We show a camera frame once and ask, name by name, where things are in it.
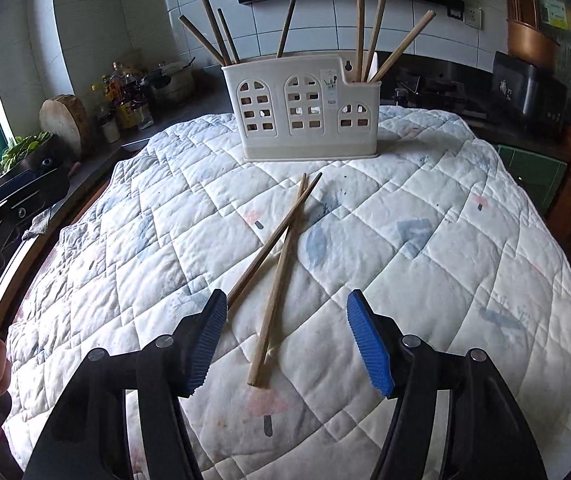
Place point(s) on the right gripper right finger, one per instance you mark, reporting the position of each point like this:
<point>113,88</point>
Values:
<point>397,364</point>

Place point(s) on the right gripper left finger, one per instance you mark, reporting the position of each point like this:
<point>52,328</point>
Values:
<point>177,363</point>

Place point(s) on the bowl of green vegetables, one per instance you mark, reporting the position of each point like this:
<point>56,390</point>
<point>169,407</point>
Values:
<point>21,148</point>

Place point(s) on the round wooden cutting board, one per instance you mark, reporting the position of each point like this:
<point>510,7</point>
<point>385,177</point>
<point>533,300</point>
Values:
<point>65,116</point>

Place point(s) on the white quilted cloth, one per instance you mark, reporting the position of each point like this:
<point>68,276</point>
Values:
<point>433,230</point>

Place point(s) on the small white jar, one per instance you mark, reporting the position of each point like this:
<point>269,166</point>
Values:
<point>110,129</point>

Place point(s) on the oil bottle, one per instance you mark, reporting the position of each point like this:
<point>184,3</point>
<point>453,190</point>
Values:
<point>121,88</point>

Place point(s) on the steel pot with lid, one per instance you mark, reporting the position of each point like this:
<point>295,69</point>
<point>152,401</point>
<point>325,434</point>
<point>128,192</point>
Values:
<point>170,82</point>

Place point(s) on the cream plastic utensil holder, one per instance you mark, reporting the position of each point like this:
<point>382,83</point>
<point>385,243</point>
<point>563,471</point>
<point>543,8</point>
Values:
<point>304,106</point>

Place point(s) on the curved chopstick far left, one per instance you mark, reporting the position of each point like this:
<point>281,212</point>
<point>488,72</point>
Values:
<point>195,32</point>

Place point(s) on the curved chopstick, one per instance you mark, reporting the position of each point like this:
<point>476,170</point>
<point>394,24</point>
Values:
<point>210,15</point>
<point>195,32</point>

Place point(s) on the black rice cooker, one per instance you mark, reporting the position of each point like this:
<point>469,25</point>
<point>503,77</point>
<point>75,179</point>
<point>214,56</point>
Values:
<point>528,92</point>

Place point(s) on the copper pot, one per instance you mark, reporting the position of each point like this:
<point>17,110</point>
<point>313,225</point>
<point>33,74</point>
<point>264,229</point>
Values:
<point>531,45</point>

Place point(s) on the wooden chopstick crossing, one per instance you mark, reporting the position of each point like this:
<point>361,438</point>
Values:
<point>378,18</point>
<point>360,42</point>

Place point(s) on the wall power socket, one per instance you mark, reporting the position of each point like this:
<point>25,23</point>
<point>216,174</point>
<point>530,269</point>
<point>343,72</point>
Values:
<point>473,17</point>

